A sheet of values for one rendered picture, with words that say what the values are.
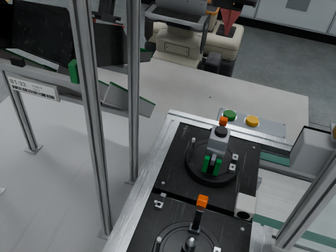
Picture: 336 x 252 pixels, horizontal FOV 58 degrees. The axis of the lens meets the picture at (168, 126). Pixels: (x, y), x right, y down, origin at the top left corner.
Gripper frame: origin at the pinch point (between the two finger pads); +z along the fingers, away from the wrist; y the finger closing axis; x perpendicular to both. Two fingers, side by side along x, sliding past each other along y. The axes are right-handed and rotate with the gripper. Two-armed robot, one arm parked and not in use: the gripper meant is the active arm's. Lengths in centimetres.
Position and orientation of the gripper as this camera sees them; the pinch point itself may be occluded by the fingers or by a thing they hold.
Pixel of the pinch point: (227, 31)
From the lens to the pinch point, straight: 79.9
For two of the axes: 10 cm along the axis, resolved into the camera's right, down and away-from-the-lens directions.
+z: -0.8, 7.4, 6.7
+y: 9.5, 2.6, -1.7
